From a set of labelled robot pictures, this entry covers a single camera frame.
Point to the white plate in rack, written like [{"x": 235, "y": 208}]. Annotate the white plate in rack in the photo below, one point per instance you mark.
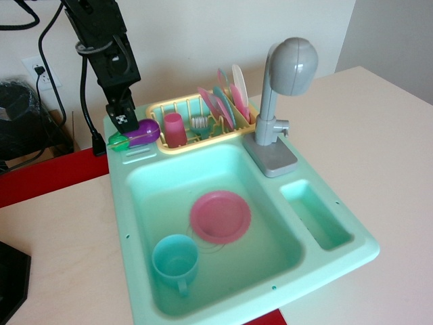
[{"x": 239, "y": 82}]

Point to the pink toy plate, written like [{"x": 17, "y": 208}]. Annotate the pink toy plate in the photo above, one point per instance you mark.
[{"x": 220, "y": 217}]

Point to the black bag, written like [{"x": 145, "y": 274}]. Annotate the black bag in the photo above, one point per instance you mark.
[{"x": 26, "y": 126}]

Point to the mint green toy sink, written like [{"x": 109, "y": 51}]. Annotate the mint green toy sink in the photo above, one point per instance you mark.
[{"x": 301, "y": 235}]

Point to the pink toy cup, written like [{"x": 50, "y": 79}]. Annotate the pink toy cup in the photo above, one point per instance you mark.
[{"x": 175, "y": 134}]

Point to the teal plate in rack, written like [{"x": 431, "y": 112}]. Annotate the teal plate in rack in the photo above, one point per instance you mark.
[{"x": 217, "y": 91}]

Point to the pink rear plate in rack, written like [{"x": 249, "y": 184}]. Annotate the pink rear plate in rack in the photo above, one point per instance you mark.
[{"x": 237, "y": 100}]

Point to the black base corner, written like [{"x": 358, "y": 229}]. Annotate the black base corner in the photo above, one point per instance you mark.
[{"x": 15, "y": 278}]

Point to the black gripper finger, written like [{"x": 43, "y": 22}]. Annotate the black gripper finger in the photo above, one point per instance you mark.
[
  {"x": 119, "y": 117},
  {"x": 131, "y": 122}
]

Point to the white wall outlet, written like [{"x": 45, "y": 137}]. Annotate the white wall outlet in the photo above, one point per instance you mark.
[{"x": 39, "y": 72}]

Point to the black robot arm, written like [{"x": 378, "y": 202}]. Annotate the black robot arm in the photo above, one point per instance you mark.
[{"x": 97, "y": 19}]

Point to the light pink small plate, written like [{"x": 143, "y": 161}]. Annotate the light pink small plate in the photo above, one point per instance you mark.
[{"x": 222, "y": 78}]

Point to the pink plate in rack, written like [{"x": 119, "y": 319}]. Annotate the pink plate in rack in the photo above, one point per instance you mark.
[
  {"x": 237, "y": 100},
  {"x": 215, "y": 105}
]

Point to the yellow dish rack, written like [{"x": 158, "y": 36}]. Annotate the yellow dish rack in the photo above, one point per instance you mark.
[{"x": 193, "y": 105}]

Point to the blue toy cup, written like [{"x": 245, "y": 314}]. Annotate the blue toy cup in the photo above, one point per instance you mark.
[{"x": 175, "y": 259}]

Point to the purple toy eggplant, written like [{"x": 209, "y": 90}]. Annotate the purple toy eggplant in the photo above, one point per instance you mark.
[{"x": 147, "y": 133}]

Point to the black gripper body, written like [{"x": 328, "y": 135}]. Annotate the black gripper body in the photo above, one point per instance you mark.
[{"x": 114, "y": 65}]

